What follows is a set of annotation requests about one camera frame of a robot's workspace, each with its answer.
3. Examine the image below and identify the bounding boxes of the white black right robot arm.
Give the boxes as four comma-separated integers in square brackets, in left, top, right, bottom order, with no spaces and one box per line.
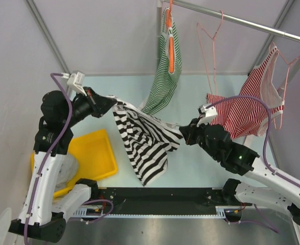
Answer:
[179,118,300,226]

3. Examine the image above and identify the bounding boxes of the metal clothes rail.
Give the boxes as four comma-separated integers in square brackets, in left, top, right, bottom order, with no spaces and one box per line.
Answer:
[172,1,300,43]

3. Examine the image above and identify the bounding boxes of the green white striped tank top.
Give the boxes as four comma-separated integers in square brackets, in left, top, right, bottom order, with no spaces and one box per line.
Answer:
[141,7,182,115]

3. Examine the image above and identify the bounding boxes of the pink hanger under red top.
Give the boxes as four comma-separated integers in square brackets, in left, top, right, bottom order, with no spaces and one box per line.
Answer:
[273,52,300,130]

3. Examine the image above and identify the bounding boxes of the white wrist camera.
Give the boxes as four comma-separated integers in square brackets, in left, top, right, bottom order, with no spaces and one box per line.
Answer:
[66,71,87,96]
[196,104,217,127]

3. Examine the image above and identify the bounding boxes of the yellow plastic bin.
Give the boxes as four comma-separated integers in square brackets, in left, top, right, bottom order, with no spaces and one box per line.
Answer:
[28,129,118,200]

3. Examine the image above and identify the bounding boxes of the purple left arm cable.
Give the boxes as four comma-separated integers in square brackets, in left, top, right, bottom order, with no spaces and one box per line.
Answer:
[23,72,114,243]

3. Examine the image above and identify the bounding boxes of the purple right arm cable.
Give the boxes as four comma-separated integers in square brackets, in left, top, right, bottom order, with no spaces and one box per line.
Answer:
[207,95,300,233]

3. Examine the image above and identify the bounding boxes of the empty pink wire hanger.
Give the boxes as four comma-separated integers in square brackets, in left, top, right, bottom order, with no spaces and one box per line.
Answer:
[196,10,225,95]

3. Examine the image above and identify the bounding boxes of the black white striped tank top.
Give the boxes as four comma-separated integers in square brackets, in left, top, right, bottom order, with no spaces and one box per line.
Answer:
[109,95,183,187]

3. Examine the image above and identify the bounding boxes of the white slotted cable duct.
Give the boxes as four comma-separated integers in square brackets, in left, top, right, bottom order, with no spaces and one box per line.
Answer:
[72,205,242,219]

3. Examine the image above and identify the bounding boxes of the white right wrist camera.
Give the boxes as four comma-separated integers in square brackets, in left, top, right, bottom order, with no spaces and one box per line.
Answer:
[196,104,217,127]

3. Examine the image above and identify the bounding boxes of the orange plastic hanger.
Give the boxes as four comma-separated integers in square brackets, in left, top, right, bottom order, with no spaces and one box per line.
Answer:
[166,0,175,74]

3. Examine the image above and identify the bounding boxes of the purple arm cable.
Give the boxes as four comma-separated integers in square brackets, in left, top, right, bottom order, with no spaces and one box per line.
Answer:
[23,72,114,243]
[207,95,300,233]

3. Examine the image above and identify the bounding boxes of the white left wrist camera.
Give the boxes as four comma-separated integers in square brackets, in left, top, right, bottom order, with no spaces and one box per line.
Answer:
[66,71,87,96]

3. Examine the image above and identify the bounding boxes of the grey cloth garment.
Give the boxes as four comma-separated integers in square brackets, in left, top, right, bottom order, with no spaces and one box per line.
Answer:
[55,154,79,191]

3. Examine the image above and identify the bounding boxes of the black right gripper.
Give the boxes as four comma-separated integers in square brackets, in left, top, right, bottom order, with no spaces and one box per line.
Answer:
[179,117,220,160]

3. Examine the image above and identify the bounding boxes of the red white striped tank top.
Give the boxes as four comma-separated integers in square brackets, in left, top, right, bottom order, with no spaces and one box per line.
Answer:
[211,46,285,139]

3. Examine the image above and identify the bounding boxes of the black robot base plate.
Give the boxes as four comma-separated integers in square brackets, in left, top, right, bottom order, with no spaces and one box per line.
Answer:
[70,187,245,223]

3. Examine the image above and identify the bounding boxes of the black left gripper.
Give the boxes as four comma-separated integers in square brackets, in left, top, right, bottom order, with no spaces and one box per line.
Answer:
[62,86,117,127]

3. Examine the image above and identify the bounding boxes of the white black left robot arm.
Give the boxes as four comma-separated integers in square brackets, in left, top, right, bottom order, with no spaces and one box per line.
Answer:
[9,87,117,244]

